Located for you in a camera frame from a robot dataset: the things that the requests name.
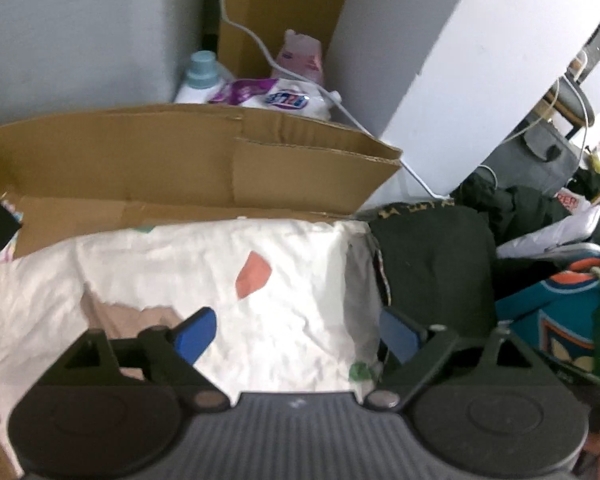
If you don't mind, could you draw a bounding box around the black garment with patterned lining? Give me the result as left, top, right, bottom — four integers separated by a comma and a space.
368, 204, 496, 338

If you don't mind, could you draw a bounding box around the dark green black clothes pile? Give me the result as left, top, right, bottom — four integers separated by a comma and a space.
452, 172, 592, 249

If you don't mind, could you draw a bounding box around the white bear print bedsheet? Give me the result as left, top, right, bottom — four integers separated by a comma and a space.
0, 219, 380, 445

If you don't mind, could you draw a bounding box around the teal printed jersey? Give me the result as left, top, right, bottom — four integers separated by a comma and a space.
495, 254, 600, 377

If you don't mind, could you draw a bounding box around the white plastic bag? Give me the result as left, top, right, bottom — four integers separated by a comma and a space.
496, 204, 600, 259

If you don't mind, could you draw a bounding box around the flattened cardboard box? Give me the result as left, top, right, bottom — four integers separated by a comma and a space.
0, 104, 401, 256

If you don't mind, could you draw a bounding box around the grey fabric bag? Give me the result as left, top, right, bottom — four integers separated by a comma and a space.
482, 119, 580, 197

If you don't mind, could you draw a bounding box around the blue cap detergent bottle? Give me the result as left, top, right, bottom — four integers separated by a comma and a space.
174, 50, 226, 104

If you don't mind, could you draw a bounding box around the purple white refill pouch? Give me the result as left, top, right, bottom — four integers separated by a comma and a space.
208, 78, 332, 122

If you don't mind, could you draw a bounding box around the pink refill pouch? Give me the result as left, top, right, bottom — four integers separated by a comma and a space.
275, 29, 324, 86

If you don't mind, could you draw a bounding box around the upright cardboard panel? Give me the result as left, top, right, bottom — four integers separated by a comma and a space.
216, 0, 361, 84

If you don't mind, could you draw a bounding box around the white cable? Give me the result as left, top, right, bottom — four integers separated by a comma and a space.
208, 0, 596, 201

